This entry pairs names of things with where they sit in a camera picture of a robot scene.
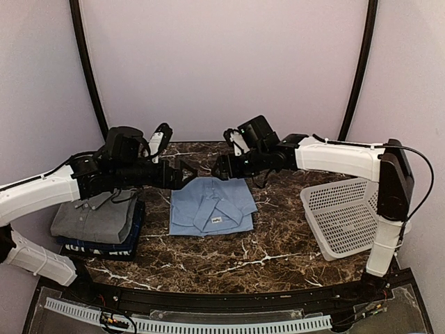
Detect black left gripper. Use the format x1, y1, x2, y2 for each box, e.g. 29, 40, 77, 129
113, 158, 198, 191

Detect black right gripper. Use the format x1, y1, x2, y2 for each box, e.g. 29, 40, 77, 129
211, 146, 268, 181

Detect light blue long sleeve shirt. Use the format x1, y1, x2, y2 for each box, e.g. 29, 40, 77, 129
169, 177, 257, 237

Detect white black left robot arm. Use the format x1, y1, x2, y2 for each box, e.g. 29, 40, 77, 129
1, 154, 197, 303

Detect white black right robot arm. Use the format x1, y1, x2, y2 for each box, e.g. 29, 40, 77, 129
211, 134, 414, 302

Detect folded navy plaid shirt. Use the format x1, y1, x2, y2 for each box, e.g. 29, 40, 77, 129
56, 200, 145, 253

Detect folded grey button shirt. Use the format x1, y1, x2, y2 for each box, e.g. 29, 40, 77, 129
50, 190, 136, 244

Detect folded black printed shirt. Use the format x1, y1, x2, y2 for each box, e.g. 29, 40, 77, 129
59, 242, 138, 262

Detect white plastic mesh basket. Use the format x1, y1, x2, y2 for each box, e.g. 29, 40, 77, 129
300, 176, 413, 262

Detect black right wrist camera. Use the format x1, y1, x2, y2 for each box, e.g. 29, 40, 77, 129
223, 115, 280, 156

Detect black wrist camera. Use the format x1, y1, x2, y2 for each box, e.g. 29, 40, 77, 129
223, 115, 280, 156
104, 122, 174, 164

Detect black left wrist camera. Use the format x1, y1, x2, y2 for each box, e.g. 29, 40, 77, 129
104, 122, 174, 164

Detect white slotted cable duct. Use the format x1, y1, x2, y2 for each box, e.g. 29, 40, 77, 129
44, 297, 332, 333

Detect black front rail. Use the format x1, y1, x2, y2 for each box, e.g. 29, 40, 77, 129
36, 267, 416, 316

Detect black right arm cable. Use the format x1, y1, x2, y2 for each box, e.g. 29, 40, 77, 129
396, 145, 435, 251

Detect black left frame post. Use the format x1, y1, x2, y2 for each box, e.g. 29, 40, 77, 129
69, 0, 109, 141

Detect black frame post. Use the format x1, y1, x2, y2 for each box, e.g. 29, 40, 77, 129
69, 0, 109, 141
337, 0, 378, 141

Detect black right frame post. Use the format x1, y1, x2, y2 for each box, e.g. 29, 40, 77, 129
337, 0, 378, 141

